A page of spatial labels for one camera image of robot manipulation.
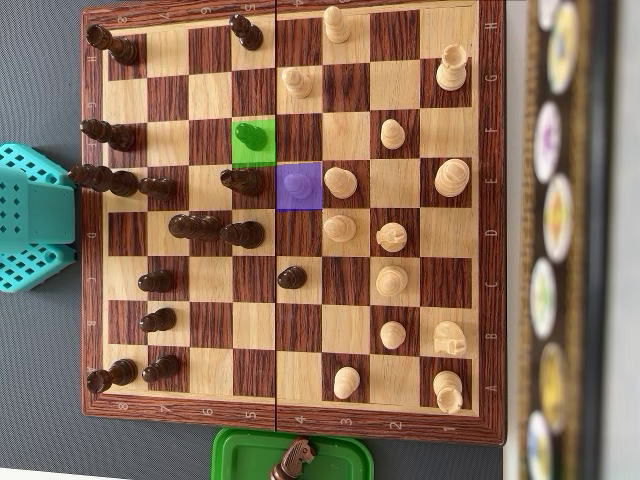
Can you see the light wooden pawn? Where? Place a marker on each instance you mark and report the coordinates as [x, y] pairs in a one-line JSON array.
[[346, 383], [298, 84], [393, 335], [337, 27], [393, 135], [298, 187]]

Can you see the dark wooden pawn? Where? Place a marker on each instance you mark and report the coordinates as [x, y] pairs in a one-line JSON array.
[[252, 139], [160, 281], [160, 320], [292, 278], [165, 368], [160, 188], [250, 35]]

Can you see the wooden folding chess board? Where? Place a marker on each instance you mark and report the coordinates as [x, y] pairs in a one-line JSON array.
[[215, 325]]

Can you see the light wooden bishop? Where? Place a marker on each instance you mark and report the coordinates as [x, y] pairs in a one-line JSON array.
[[340, 230]]

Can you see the light pawn centre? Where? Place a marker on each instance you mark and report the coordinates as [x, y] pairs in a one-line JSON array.
[[341, 184]]

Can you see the light wooden knight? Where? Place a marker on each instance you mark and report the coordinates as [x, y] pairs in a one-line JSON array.
[[450, 339], [391, 237]]

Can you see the dark pawn beside king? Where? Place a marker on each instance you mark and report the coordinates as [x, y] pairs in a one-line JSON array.
[[245, 235]]

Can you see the light wooden queen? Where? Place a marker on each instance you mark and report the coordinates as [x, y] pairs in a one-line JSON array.
[[392, 281]]

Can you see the dark wooden knight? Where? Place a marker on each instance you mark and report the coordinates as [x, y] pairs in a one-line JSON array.
[[245, 182], [295, 457]]

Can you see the dark wooden queen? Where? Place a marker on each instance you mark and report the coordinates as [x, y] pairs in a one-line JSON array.
[[200, 227]]

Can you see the light wooden king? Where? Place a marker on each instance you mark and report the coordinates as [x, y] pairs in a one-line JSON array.
[[452, 177]]

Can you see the light wooden rook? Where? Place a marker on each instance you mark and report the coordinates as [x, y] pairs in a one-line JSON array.
[[447, 390], [452, 70]]

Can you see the dark wooden king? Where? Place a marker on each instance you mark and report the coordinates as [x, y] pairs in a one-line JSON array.
[[117, 182]]

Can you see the dark wooden bishop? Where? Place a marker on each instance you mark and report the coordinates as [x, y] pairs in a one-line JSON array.
[[117, 137]]

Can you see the round badge green print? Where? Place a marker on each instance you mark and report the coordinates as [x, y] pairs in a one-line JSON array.
[[543, 297]]

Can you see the green plastic tray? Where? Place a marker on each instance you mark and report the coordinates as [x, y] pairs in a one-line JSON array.
[[245, 460]]

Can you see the round badge orange print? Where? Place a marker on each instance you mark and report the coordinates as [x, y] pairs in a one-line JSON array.
[[558, 217]]

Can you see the dark wooden rook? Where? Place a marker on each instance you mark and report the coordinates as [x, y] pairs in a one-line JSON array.
[[117, 374], [122, 49]]

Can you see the round badge purple print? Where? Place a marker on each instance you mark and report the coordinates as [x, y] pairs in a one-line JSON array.
[[547, 140]]

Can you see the dark grey mat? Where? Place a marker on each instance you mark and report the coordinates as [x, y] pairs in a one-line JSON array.
[[40, 375]]

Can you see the round white badge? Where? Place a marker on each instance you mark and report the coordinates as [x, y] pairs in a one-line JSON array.
[[549, 12]]

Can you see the dark display frame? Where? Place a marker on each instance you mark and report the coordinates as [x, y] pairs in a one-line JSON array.
[[597, 250]]

